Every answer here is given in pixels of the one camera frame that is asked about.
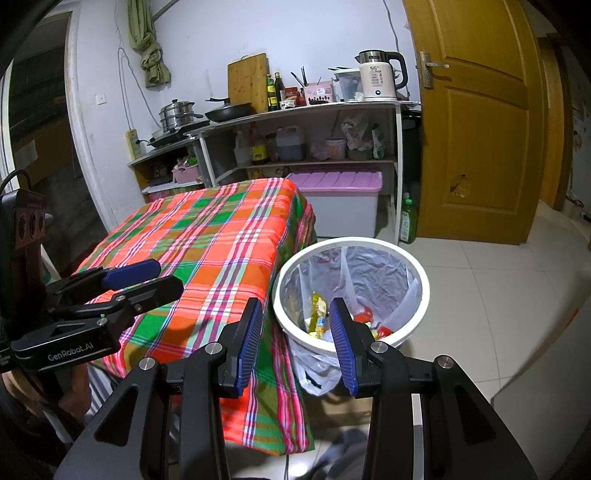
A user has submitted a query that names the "yellow snack packet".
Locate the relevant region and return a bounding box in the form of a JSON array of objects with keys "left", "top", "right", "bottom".
[{"left": 308, "top": 292, "right": 329, "bottom": 340}]

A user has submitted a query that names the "red snack packet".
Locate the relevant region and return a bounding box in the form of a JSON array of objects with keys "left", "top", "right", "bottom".
[{"left": 353, "top": 305, "right": 394, "bottom": 340}]

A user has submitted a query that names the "white trash bin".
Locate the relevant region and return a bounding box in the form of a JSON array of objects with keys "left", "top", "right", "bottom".
[{"left": 271, "top": 237, "right": 431, "bottom": 397}]

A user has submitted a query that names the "white kitchen shelf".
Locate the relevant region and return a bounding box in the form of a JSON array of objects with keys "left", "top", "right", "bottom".
[{"left": 128, "top": 100, "right": 420, "bottom": 234}]

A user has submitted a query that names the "person left hand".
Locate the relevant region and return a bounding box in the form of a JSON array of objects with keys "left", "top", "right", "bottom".
[{"left": 1, "top": 364, "right": 91, "bottom": 419}]

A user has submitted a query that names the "plaid tablecloth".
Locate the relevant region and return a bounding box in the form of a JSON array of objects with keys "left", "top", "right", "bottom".
[{"left": 82, "top": 178, "right": 315, "bottom": 455}]

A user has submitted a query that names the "pink basket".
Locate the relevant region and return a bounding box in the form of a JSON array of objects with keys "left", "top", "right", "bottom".
[{"left": 172, "top": 165, "right": 201, "bottom": 184}]

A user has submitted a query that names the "steel steamer pot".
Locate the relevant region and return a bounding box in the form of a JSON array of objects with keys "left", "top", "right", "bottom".
[{"left": 159, "top": 99, "right": 204, "bottom": 132}]

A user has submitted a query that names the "black frying pan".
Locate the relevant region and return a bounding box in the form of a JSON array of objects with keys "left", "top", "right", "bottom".
[{"left": 205, "top": 97, "right": 256, "bottom": 123}]

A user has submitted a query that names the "green bottle on floor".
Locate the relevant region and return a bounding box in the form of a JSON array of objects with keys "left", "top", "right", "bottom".
[{"left": 400, "top": 192, "right": 418, "bottom": 244}]

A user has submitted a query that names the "wooden cutting board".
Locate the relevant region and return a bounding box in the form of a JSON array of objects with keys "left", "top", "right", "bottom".
[{"left": 228, "top": 53, "right": 269, "bottom": 113}]

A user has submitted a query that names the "purple lid storage box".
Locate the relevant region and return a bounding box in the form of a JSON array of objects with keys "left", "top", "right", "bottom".
[{"left": 287, "top": 171, "right": 383, "bottom": 238}]

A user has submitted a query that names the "green oil bottle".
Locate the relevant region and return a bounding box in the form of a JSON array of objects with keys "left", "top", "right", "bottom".
[{"left": 266, "top": 74, "right": 280, "bottom": 111}]

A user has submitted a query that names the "green hanging cloth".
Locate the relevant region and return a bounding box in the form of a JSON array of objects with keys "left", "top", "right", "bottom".
[{"left": 127, "top": 0, "right": 171, "bottom": 88}]

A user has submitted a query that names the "dark sauce bottle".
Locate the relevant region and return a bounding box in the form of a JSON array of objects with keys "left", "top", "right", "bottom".
[{"left": 274, "top": 72, "right": 286, "bottom": 109}]

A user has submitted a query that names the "pink utensil box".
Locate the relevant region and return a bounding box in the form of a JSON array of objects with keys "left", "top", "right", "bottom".
[{"left": 304, "top": 80, "right": 335, "bottom": 106}]

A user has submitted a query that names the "wooden door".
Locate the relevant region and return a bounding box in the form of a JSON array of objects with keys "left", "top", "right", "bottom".
[{"left": 404, "top": 1, "right": 546, "bottom": 245}]

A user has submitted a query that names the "white electric kettle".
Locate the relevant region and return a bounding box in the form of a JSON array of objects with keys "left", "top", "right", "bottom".
[{"left": 355, "top": 50, "right": 408, "bottom": 101}]

